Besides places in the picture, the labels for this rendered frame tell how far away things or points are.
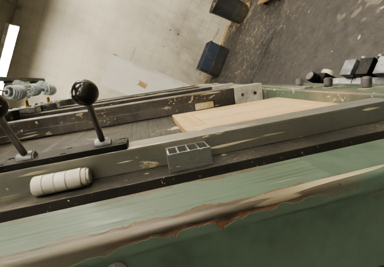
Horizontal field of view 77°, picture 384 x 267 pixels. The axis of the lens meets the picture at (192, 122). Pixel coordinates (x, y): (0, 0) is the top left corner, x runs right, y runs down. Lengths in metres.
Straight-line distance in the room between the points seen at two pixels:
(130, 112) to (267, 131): 0.61
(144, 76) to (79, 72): 2.05
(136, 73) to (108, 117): 3.64
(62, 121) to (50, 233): 0.81
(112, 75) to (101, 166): 4.23
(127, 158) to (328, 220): 0.30
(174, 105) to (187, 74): 5.08
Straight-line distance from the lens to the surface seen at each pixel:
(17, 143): 0.45
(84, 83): 0.36
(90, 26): 6.13
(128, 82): 4.60
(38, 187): 0.42
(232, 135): 0.43
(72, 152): 0.43
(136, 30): 5.99
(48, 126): 1.01
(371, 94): 0.67
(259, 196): 0.19
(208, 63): 5.03
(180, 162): 0.38
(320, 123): 0.52
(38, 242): 0.20
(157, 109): 0.95
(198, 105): 0.98
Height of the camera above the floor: 1.37
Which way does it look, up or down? 14 degrees down
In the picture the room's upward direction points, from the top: 69 degrees counter-clockwise
